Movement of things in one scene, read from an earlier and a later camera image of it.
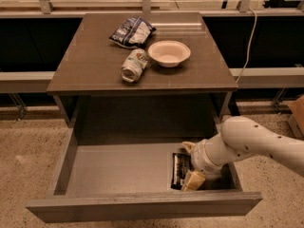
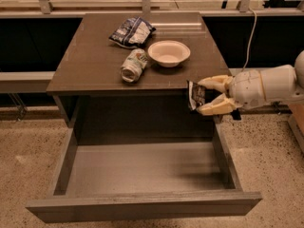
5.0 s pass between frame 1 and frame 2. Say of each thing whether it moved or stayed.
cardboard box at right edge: stayed
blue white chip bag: stayed
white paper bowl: stayed
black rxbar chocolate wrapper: moved
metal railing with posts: stayed
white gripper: moved
